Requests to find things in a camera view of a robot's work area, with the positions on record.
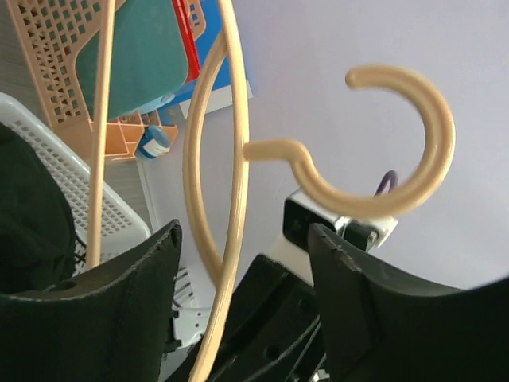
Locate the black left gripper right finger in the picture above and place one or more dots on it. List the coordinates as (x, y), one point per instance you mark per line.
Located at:
(382, 324)

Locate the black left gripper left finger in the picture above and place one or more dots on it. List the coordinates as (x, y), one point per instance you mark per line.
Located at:
(107, 324)

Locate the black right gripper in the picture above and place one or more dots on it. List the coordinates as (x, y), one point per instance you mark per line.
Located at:
(273, 330)

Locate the black trousers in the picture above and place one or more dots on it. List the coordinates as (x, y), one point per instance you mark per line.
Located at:
(38, 235)

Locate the beige wooden hanger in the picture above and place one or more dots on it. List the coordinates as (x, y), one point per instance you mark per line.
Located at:
(431, 171)

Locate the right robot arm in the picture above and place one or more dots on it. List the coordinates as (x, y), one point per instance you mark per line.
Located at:
(186, 331)

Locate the white plastic mesh basket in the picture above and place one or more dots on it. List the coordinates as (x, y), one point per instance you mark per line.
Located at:
(122, 228)

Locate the blue tape roll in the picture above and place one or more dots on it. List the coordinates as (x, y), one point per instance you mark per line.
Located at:
(153, 144)

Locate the peach plastic file organizer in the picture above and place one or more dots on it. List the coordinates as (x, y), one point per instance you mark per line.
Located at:
(60, 41)

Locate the red folder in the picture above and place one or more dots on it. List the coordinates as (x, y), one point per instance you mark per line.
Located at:
(180, 10)

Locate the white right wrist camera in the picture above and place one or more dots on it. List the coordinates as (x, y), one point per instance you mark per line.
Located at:
(301, 213)

